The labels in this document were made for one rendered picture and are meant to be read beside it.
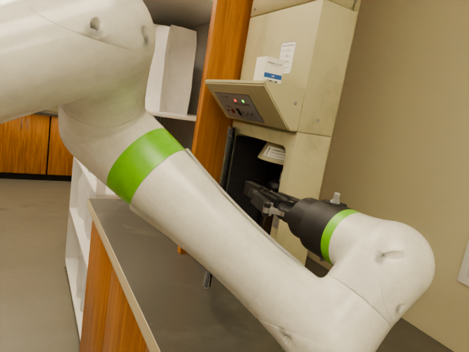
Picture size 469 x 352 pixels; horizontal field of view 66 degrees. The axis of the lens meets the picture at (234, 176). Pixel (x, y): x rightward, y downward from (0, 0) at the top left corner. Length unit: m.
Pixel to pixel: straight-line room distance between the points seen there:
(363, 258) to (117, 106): 0.36
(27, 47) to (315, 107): 0.67
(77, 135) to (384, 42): 1.05
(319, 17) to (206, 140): 0.50
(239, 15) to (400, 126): 0.60
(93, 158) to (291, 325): 0.33
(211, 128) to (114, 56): 0.80
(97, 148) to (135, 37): 0.17
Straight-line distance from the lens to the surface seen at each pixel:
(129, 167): 0.49
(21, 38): 0.38
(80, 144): 0.53
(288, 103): 0.85
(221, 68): 1.17
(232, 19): 1.20
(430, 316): 1.20
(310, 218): 0.59
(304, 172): 0.91
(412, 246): 0.50
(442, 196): 1.14
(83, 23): 0.39
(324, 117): 0.92
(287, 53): 0.97
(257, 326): 0.95
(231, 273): 0.47
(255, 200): 0.71
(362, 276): 0.49
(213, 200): 0.47
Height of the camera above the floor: 1.44
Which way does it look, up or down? 10 degrees down
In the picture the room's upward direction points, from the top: 10 degrees clockwise
